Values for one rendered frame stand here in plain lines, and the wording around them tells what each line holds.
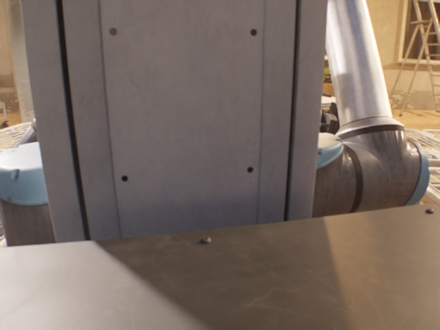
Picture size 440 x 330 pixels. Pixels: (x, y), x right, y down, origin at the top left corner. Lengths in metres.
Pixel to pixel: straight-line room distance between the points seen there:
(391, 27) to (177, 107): 7.79
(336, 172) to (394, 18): 7.60
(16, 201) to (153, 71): 0.30
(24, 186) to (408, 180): 0.67
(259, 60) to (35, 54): 0.24
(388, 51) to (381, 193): 7.44
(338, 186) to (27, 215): 0.52
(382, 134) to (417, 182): 0.12
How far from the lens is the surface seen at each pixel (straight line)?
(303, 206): 0.46
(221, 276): 0.26
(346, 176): 0.62
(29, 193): 0.55
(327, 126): 0.99
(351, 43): 0.77
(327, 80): 6.32
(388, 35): 8.05
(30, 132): 0.74
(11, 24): 5.63
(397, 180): 0.69
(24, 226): 0.57
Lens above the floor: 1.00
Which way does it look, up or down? 18 degrees down
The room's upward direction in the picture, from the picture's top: straight up
